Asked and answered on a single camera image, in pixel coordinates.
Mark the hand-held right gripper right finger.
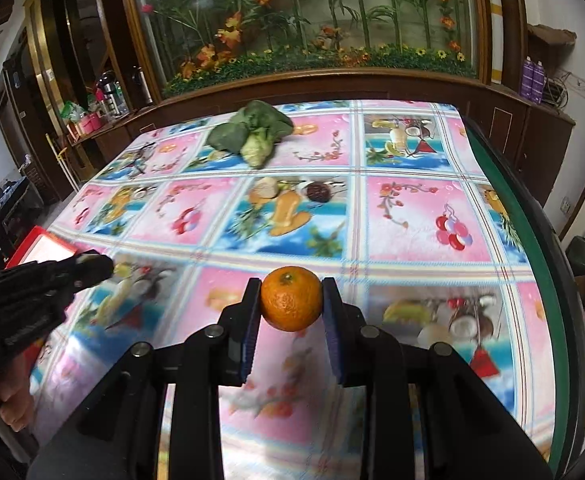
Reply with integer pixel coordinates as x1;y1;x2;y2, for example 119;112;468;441
321;276;556;480

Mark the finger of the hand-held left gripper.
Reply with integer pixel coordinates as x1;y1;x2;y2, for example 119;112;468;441
47;254;114;292

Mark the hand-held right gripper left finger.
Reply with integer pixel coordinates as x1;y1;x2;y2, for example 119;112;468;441
27;276;263;480

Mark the orange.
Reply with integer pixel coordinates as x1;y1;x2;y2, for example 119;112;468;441
260;266;323;332

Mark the person's left hand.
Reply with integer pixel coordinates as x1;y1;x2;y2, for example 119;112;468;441
0;346;36;433

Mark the white board with red border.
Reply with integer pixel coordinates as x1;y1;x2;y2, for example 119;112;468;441
6;226;78;268

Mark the yellow broom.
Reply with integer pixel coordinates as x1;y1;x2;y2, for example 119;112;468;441
45;132;80;191

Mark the printed plastic tablecloth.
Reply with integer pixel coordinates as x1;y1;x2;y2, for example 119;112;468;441
30;100;553;480

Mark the beige food chunk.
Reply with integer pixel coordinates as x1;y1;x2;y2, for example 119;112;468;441
250;177;279;201

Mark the steel thermos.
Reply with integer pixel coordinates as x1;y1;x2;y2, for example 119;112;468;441
96;71;119;117

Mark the green leafy vegetable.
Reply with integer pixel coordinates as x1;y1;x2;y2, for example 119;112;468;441
207;100;294;170

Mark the dark green vase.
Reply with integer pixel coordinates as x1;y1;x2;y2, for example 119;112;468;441
567;217;585;276

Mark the wooden cabinet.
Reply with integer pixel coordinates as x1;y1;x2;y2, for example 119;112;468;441
67;67;578;211

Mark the purple bottle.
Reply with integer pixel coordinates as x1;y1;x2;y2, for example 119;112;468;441
520;57;534;101
531;60;546;103

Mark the artificial flower display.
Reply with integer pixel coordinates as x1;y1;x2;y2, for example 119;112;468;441
120;0;488;103

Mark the wooden wall shelf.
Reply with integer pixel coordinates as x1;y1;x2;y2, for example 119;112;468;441
527;22;578;48

